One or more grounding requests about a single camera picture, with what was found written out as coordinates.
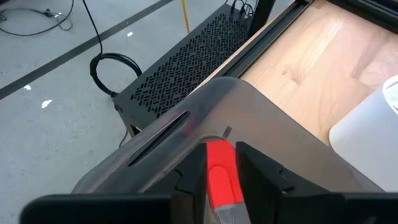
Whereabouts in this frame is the black perforated computer case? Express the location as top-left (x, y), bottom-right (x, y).
top-left (112, 2), bottom-right (266, 138)

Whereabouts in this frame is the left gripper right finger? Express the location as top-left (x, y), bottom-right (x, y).
top-left (234, 141), bottom-right (345, 224)

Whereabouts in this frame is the yellow cable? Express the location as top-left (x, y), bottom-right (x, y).
top-left (180, 0), bottom-right (192, 35)

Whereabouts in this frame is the red spatula clear handle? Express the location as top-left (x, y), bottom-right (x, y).
top-left (205, 139), bottom-right (251, 224)

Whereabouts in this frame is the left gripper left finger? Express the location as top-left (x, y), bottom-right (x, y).
top-left (169, 142), bottom-right (208, 224)

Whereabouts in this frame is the coiled black cable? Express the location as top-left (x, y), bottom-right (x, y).
top-left (81, 0), bottom-right (144, 98)

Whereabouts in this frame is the white plastic bin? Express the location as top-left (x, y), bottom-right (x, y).
top-left (328, 74), bottom-right (398, 193)

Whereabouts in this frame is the black cable tangle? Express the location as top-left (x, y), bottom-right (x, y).
top-left (0, 0), bottom-right (76, 37)

